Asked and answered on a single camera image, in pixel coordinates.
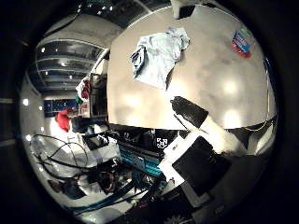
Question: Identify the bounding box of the black cable bundle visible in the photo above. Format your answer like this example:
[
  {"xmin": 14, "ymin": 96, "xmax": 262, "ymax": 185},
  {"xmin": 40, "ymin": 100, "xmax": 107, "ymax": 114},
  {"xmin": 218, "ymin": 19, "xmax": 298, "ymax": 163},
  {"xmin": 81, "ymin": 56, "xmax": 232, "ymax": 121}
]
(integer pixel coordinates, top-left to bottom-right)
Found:
[{"xmin": 30, "ymin": 133, "xmax": 94, "ymax": 180}]

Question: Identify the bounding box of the person in red top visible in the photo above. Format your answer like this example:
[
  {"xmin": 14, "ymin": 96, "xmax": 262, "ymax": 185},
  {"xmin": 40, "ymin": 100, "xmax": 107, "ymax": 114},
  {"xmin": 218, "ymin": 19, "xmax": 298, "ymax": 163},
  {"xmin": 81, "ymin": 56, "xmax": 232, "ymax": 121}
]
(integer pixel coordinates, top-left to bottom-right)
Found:
[{"xmin": 55, "ymin": 108, "xmax": 76, "ymax": 133}]

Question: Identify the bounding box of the teal box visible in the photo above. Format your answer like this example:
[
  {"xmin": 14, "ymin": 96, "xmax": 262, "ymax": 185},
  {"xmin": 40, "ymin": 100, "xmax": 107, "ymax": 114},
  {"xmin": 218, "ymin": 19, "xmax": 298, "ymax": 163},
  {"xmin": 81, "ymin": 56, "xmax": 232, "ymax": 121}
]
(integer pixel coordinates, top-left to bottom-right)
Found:
[{"xmin": 119, "ymin": 145, "xmax": 163, "ymax": 178}]

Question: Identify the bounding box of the clear spray bottle red liquid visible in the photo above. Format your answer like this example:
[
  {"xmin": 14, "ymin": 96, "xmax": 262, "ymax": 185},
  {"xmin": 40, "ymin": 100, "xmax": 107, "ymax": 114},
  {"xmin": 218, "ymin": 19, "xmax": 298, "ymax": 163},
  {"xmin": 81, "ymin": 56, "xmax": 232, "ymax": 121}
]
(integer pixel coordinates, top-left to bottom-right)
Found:
[{"xmin": 230, "ymin": 27, "xmax": 255, "ymax": 60}]

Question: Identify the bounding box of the black shelf rack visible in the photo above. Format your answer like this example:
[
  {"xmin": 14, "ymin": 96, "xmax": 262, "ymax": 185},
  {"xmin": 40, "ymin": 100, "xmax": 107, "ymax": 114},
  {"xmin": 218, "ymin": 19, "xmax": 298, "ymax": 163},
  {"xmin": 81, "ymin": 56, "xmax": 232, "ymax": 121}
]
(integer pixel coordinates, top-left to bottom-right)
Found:
[{"xmin": 89, "ymin": 49, "xmax": 110, "ymax": 119}]

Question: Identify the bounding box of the blue wall screen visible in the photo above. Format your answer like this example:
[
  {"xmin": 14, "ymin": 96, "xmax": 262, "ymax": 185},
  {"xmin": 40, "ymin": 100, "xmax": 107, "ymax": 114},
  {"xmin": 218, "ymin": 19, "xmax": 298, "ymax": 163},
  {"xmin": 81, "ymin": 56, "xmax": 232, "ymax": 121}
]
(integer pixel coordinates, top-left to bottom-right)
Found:
[{"xmin": 43, "ymin": 98, "xmax": 78, "ymax": 118}]

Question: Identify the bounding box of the black white fiducial marker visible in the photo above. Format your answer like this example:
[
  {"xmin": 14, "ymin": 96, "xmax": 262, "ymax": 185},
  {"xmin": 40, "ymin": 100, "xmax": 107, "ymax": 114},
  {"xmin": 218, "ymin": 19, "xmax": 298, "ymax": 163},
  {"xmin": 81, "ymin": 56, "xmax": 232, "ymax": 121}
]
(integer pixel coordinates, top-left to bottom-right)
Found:
[{"xmin": 156, "ymin": 137, "xmax": 169, "ymax": 149}]

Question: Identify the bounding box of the red hanging cloth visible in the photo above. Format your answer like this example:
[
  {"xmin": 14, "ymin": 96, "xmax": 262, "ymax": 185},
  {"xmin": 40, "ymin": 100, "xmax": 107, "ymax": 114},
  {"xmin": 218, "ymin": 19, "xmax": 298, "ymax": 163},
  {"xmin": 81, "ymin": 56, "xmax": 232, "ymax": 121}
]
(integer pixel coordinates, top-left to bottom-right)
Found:
[{"xmin": 76, "ymin": 77, "xmax": 92, "ymax": 101}]

